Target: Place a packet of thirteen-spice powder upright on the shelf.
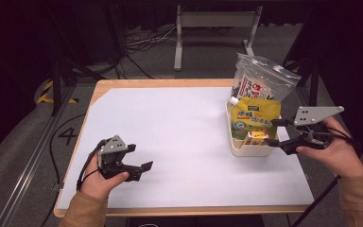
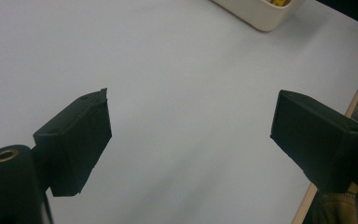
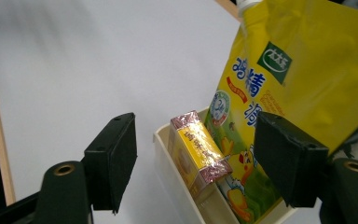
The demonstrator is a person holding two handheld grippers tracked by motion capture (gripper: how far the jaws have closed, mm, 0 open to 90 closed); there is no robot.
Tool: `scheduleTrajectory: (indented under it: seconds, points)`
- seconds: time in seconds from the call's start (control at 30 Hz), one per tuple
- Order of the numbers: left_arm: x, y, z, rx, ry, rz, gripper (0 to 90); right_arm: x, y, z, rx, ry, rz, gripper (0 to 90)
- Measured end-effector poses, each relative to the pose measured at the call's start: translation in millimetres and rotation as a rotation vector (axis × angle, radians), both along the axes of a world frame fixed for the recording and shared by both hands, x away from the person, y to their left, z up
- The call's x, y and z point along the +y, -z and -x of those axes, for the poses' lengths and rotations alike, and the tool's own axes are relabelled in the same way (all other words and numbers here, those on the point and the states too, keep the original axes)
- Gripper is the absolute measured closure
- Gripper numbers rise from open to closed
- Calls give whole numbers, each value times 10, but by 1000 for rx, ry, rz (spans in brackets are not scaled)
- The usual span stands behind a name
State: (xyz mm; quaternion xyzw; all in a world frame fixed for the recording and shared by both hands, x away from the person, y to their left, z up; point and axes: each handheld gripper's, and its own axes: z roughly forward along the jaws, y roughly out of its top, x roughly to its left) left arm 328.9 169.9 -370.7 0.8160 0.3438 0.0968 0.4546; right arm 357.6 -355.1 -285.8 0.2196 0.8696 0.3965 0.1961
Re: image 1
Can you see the person's left hand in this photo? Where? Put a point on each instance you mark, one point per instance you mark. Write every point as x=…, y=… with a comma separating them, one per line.
x=102, y=186

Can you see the white plastic bin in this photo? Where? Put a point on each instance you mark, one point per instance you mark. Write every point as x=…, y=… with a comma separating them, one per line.
x=252, y=150

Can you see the black tripod stand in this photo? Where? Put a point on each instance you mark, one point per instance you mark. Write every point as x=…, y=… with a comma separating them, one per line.
x=56, y=85
x=313, y=91

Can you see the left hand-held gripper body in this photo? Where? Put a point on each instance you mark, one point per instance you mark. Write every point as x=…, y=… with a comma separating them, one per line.
x=113, y=148

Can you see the small red yellow box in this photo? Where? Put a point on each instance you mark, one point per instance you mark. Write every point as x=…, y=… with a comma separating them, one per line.
x=255, y=138

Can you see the clear bag of dried seaweed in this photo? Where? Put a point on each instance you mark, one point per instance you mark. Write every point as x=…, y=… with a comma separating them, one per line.
x=264, y=78

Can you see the yellow green spout pouch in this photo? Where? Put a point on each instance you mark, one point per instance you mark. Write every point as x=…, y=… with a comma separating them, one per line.
x=255, y=118

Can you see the yellow black hazard tape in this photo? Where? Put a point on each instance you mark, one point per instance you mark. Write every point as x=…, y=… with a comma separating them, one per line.
x=45, y=91

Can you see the person's right hand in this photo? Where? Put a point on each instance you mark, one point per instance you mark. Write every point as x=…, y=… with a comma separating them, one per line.
x=340, y=157

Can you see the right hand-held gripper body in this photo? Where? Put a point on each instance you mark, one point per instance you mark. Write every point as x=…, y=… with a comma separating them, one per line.
x=315, y=115

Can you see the grey metal stand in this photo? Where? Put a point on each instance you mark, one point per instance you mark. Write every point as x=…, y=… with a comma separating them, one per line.
x=216, y=19

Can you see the white table mat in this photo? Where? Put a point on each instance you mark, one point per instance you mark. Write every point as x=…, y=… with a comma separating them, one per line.
x=182, y=126

